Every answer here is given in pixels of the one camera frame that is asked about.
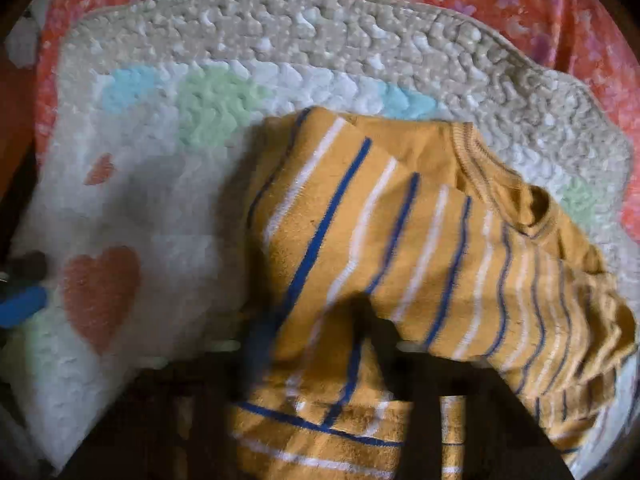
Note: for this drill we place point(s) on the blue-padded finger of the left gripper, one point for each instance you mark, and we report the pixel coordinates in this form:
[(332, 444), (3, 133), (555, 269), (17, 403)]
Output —
[(21, 305)]

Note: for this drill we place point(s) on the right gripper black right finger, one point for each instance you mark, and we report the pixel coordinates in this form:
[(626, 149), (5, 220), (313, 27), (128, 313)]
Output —
[(383, 335)]

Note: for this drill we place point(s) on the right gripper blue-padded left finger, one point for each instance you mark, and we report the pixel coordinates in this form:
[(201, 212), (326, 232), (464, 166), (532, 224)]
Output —
[(256, 352)]

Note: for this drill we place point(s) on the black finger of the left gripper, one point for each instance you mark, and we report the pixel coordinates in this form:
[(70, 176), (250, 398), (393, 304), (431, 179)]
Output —
[(31, 267)]

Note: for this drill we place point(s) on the yellow striped knit sweater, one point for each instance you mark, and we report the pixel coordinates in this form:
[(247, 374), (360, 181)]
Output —
[(458, 251)]

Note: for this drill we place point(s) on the quilted heart-pattern blanket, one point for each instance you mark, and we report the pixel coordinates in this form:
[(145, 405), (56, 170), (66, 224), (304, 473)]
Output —
[(142, 201)]

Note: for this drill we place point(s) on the red floral bedsheet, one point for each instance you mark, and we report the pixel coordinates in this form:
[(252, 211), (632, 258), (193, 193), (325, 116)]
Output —
[(577, 37)]

